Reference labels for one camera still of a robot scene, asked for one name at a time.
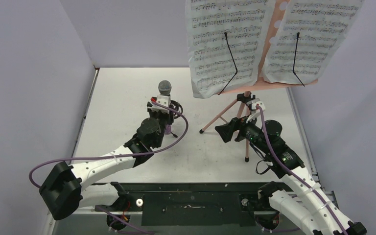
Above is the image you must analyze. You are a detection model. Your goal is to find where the purple glitter microphone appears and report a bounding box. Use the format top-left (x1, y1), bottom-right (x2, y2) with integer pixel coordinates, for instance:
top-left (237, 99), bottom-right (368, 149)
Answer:
top-left (158, 80), bottom-right (172, 135)

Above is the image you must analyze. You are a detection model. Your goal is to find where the pink music stand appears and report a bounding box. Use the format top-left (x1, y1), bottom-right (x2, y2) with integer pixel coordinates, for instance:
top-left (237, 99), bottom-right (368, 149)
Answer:
top-left (199, 0), bottom-right (319, 163)

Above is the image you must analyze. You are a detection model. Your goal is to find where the sheet music page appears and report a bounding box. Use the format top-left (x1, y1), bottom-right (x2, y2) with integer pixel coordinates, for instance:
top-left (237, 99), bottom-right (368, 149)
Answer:
top-left (262, 0), bottom-right (364, 85)
top-left (185, 0), bottom-right (276, 99)

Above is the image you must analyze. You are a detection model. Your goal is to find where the black mini tripod mic stand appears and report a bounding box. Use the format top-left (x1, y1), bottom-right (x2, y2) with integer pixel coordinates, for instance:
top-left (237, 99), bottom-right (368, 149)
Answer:
top-left (164, 100), bottom-right (183, 138)

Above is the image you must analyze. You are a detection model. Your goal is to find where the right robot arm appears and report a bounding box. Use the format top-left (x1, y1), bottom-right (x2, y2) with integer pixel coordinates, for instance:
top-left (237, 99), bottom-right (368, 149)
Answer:
top-left (215, 117), bottom-right (367, 235)

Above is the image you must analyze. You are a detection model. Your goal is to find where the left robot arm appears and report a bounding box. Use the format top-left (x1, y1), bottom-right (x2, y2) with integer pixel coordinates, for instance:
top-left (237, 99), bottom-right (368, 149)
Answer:
top-left (36, 98), bottom-right (183, 220)

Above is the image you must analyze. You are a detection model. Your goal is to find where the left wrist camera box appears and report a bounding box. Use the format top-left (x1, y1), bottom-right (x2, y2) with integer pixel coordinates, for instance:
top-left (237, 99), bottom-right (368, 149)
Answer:
top-left (150, 94), bottom-right (171, 114)

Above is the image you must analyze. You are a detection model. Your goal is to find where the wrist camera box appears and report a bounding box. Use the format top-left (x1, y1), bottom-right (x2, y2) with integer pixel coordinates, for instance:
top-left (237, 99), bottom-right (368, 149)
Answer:
top-left (247, 99), bottom-right (265, 113)
top-left (150, 94), bottom-right (171, 114)

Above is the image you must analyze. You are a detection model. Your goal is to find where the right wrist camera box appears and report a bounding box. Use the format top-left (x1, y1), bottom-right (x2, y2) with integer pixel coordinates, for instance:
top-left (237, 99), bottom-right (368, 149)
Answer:
top-left (247, 99), bottom-right (265, 113)

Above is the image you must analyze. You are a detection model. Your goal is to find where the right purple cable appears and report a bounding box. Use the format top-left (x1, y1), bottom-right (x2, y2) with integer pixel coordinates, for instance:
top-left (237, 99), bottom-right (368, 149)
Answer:
top-left (256, 105), bottom-right (349, 235)

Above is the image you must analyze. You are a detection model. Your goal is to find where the purple cable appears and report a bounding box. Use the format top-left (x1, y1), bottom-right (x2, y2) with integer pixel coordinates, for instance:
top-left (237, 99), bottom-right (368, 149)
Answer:
top-left (256, 105), bottom-right (349, 235)
top-left (28, 100), bottom-right (189, 235)

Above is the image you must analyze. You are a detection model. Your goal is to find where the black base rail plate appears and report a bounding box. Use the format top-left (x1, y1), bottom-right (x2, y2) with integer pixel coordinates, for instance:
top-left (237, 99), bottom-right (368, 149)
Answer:
top-left (61, 181), bottom-right (292, 227)

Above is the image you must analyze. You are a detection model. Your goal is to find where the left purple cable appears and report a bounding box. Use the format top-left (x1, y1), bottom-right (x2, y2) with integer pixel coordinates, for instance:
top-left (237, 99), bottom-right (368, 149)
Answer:
top-left (28, 100), bottom-right (189, 235)

